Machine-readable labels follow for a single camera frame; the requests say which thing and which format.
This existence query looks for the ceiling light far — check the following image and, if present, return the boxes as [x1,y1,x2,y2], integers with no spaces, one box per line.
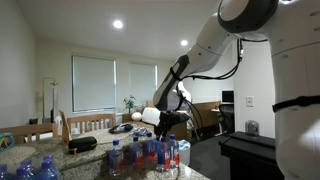
[180,39,189,47]

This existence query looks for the fiji bottle in row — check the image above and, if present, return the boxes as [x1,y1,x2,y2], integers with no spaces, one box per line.
[143,132,155,162]
[156,137,170,173]
[130,136,144,168]

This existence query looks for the wooden sofa frame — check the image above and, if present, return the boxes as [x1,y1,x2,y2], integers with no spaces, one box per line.
[122,101,221,140]

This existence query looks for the potted plant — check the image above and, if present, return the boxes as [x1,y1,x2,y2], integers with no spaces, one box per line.
[123,95,136,112]

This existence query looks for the wooden chair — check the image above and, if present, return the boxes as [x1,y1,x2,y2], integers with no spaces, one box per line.
[60,111,116,145]
[0,123,58,144]

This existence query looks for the window blind right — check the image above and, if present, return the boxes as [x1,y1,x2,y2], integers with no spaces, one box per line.
[129,62,157,105]

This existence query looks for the white sofa cushion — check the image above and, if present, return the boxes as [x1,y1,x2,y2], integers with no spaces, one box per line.
[142,107,160,125]

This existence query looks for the ceiling light near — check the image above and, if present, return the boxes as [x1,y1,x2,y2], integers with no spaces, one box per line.
[113,19,124,29]

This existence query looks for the wooden chair near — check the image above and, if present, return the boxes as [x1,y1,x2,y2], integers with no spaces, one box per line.
[60,111,116,145]

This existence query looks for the window blind left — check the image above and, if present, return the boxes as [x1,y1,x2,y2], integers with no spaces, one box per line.
[72,55,116,112]

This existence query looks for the light switch plate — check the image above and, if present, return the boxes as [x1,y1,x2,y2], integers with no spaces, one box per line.
[246,96,254,107]

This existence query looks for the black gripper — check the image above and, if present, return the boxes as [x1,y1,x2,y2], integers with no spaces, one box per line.
[154,112,189,141]

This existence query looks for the black headphones on counter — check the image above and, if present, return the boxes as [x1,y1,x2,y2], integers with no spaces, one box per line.
[109,123,133,134]

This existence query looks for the shrink-wrapped Fiji bottle pack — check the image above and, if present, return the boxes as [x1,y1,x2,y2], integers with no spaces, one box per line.
[0,155,60,180]

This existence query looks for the Fiji bottle far left row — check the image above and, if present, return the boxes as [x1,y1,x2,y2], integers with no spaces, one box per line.
[109,139,125,177]

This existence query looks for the tissue box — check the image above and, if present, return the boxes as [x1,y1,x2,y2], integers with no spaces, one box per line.
[0,133,14,153]

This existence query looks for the black cabinet with speaker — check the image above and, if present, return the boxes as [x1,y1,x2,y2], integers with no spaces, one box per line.
[219,131,284,180]

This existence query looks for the window blind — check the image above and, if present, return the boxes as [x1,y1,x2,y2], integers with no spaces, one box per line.
[72,55,116,112]
[129,62,157,105]

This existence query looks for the grey smart speaker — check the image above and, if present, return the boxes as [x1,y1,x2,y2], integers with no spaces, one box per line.
[245,120,259,137]

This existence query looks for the black glasses case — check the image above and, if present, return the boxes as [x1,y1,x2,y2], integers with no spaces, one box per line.
[68,136,97,154]

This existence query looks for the computer monitor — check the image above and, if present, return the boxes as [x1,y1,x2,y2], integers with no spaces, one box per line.
[222,90,234,103]

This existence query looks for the ceiling light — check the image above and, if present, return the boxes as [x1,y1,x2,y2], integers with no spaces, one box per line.
[113,19,124,29]
[180,39,189,47]

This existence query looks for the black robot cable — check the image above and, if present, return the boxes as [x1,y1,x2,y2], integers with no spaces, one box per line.
[169,38,269,134]

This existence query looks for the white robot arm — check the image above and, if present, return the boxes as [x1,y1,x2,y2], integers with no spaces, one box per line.
[153,0,320,180]

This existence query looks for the wooden chair far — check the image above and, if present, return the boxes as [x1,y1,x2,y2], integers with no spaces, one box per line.
[0,123,58,144]

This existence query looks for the black office chair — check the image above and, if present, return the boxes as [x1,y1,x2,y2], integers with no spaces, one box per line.
[219,104,235,133]

